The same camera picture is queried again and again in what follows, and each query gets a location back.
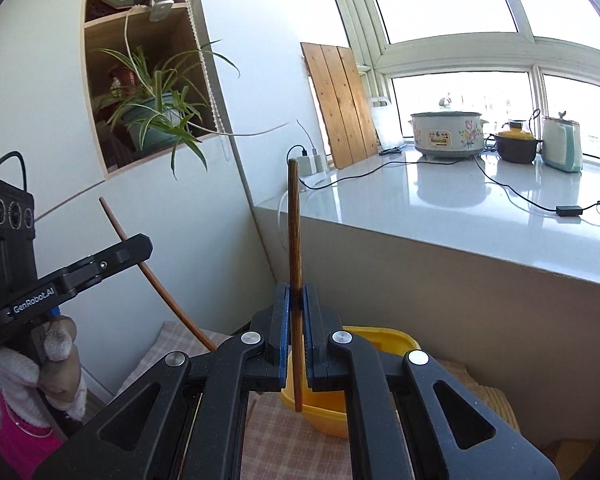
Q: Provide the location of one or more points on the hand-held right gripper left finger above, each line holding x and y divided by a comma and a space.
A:
282, 340

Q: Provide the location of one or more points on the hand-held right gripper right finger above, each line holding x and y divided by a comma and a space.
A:
307, 340

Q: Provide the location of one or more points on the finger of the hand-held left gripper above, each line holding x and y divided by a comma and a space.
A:
115, 257

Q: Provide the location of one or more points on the brown wooden chopstick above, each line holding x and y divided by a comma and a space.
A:
294, 220
157, 280

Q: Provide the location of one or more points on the yellow plastic container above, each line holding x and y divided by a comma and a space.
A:
325, 415

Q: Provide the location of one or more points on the person's left hand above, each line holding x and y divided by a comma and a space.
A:
60, 360

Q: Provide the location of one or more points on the checked cloth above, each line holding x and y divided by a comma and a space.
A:
290, 455

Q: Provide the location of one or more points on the green plant pot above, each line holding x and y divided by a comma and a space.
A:
152, 132

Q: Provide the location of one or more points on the spider plant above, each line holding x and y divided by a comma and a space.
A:
150, 105

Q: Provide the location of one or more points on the white power strip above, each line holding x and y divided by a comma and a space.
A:
316, 180

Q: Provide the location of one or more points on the white charger plug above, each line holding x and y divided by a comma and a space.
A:
320, 163
305, 166

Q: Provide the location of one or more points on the small red ornament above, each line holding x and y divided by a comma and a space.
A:
122, 80

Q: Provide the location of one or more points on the white cutting board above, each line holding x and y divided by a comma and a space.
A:
387, 125

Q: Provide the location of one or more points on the wooden slat board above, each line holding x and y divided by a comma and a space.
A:
337, 105

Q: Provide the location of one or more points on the floral white cooker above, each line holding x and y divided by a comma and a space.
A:
447, 135

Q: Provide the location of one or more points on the white clip holder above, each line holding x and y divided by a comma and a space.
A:
160, 2

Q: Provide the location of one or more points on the brown clay pot yellow lid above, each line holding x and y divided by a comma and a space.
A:
517, 147

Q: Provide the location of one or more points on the black power adapter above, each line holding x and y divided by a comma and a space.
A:
569, 211

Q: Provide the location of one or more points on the pale green kettle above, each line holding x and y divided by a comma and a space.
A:
562, 142

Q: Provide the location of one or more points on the wooden wall shelf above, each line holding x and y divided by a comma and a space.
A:
190, 50

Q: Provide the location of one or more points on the white window frame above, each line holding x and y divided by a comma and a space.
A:
455, 55

